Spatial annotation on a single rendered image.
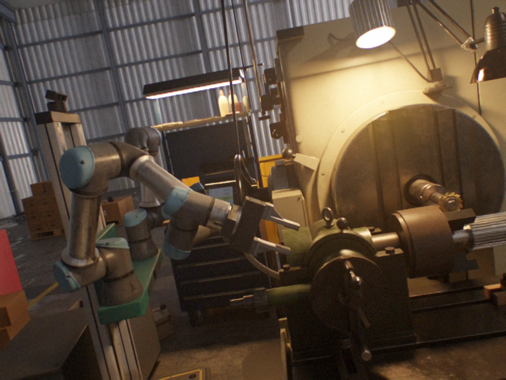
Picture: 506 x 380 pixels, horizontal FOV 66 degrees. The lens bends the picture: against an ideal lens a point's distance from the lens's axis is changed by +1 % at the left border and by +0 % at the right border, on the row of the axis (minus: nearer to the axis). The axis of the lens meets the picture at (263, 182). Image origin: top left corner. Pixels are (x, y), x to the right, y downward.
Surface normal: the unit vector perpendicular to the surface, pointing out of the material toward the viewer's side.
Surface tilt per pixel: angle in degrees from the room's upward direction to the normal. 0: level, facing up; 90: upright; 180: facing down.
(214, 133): 90
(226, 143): 90
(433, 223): 43
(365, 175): 90
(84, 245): 120
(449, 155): 90
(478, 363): 0
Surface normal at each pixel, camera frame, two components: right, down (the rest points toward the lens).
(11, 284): 0.93, -0.11
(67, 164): -0.52, 0.11
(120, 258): 0.80, -0.05
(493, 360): -0.17, -0.97
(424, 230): -0.11, -0.44
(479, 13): -0.02, 0.15
